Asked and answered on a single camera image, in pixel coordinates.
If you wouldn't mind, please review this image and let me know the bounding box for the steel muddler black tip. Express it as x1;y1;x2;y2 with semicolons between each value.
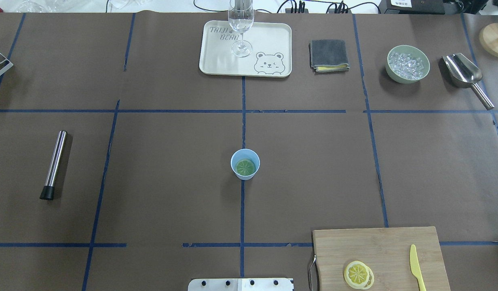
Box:
40;130;68;200

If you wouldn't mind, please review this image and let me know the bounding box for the wooden cup tree stand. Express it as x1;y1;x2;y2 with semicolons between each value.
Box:
479;23;498;58

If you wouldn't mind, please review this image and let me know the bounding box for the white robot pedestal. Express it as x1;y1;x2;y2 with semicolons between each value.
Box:
188;277;295;291

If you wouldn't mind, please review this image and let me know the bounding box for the black power strip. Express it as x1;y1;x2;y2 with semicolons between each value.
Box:
285;0;350;14

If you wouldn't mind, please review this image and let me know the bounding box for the yellow lemon slices stack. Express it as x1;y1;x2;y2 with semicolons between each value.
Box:
343;260;374;290

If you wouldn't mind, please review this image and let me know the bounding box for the bamboo cutting board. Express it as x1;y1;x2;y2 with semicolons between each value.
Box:
312;226;450;291

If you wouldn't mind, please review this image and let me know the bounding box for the cream bear tray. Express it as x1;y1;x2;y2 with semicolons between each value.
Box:
199;20;293;78

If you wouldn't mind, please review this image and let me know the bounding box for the yellow plastic knife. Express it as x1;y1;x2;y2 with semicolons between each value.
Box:
409;244;426;291

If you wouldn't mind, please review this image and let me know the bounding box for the steel ice scoop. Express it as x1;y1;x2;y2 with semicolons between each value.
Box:
442;53;495;110

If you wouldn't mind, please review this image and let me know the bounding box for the light blue cup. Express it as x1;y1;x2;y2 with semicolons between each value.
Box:
230;149;260;181

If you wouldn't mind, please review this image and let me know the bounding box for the green bowl of ice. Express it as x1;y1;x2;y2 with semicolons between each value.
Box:
384;45;430;84

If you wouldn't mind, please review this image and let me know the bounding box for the clear wine glass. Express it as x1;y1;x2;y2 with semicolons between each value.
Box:
228;0;255;58

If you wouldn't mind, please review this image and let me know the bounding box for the grey folded cloth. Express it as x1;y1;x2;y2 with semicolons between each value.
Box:
309;39;350;73

